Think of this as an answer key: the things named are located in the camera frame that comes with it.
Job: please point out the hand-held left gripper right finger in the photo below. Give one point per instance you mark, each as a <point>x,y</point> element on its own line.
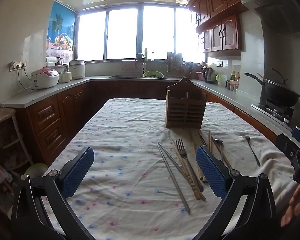
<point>212,172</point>

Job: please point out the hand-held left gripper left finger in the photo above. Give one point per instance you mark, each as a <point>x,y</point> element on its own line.
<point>78,172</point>

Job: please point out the metal spoon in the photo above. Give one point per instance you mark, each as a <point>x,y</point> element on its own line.
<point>218,142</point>

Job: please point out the dark wooden chopstick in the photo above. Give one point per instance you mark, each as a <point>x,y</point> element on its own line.
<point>204,139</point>

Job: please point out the large metal fork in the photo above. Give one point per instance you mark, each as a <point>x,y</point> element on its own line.
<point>180,150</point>

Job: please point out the metal chopstick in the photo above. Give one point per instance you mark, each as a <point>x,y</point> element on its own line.
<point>173,162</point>
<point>173,177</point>

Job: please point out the wooden utensil holder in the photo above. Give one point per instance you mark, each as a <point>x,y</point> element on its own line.
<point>185,110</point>

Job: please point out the person's right hand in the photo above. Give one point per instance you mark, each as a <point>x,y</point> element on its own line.
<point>291,212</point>

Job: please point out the small metal fork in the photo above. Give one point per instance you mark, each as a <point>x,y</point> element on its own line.
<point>252,152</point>

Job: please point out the gas stove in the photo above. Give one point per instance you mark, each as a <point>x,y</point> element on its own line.
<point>275,110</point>

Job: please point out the green bowl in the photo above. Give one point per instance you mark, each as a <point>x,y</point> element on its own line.
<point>36,170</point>

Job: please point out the black wok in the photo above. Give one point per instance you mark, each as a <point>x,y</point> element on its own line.
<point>282,96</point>

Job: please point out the floral white tablecloth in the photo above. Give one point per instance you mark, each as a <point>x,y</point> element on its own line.
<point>120,142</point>

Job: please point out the glass wok lid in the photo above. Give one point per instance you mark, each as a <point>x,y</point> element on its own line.
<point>277,82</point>

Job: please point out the wooden base cabinets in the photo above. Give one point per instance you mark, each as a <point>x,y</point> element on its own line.
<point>50,120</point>

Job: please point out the white spice jar set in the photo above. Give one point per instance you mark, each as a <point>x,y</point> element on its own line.
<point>232,86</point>

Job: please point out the grey kitchen countertop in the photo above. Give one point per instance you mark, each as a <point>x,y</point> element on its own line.
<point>65,88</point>

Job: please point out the green cup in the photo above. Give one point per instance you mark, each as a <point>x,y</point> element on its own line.
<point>218,78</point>

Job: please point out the electric kettle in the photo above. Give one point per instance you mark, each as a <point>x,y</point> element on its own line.
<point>209,76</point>

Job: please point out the small white cooker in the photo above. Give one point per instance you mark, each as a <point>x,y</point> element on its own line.
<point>65,77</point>

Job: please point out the pink container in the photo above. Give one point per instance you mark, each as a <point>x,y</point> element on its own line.
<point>200,76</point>

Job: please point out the white and pink rice cooker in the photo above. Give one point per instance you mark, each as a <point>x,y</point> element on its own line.
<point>45,78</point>

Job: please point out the large white rice cooker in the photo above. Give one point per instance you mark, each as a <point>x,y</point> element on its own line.
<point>77,70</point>

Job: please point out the kitchen sink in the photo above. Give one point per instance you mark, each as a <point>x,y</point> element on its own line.
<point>125,76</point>

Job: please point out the small dark jug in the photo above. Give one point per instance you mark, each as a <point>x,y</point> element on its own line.
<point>60,61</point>

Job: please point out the green colander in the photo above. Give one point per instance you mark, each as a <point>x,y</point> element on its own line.
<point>153,74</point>

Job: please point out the knife rack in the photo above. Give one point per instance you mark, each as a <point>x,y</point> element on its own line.
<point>174,61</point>

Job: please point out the metal kitchen faucet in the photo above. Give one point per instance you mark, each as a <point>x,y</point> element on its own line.
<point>143,67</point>

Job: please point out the range hood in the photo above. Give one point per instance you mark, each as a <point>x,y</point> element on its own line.
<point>277,7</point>

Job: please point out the fruit print window blind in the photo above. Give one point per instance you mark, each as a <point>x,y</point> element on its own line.
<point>61,30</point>

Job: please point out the kitchen window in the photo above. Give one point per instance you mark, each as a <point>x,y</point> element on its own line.
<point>122,35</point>

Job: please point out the wall socket with plug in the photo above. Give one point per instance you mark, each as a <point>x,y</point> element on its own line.
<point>219,64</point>

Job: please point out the white wall socket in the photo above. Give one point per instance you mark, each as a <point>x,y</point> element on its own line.
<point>15,65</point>
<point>23,65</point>

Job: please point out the wooden wall cabinets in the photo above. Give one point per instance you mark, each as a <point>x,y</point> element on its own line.
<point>220,17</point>

